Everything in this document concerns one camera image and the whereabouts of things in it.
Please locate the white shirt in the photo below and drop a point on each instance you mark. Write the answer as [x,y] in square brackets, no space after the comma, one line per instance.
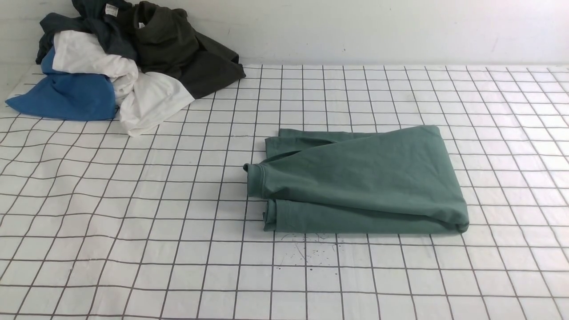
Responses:
[145,100]

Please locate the dark olive shirt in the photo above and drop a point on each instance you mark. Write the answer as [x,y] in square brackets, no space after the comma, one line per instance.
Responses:
[166,42]

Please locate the blue shirt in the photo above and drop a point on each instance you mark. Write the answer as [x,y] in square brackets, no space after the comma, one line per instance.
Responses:
[67,96]

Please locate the white grid tablecloth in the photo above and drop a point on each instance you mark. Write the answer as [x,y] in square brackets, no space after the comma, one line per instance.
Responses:
[97,225]

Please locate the dark navy shirt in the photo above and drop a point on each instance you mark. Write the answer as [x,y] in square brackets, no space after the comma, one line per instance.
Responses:
[97,17]

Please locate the green long sleeve shirt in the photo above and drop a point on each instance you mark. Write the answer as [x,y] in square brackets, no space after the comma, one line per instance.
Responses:
[398,182]

